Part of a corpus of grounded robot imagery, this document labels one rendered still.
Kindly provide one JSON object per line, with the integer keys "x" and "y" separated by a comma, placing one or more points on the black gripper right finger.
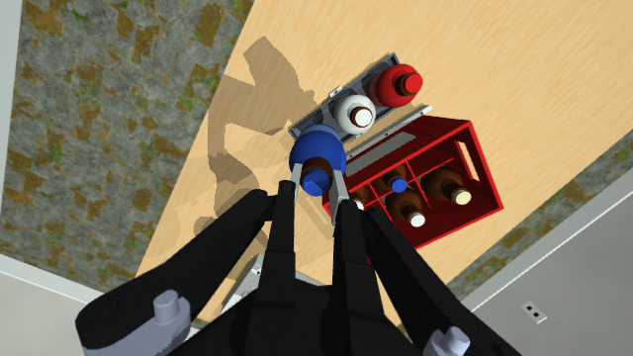
{"x": 434, "y": 319}

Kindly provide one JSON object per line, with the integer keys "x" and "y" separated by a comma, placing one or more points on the brown bottle with white cap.
{"x": 360, "y": 196}
{"x": 405, "y": 206}

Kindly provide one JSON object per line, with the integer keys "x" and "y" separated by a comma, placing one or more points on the brown glass bottle with cream cap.
{"x": 444, "y": 184}

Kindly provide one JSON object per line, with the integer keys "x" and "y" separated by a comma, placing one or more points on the brown bottle with blue cap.
{"x": 394, "y": 180}

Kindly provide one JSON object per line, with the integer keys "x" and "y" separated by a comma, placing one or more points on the blue bottle with light blue label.
{"x": 320, "y": 150}

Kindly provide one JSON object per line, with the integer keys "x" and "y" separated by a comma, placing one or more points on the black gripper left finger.
{"x": 151, "y": 314}

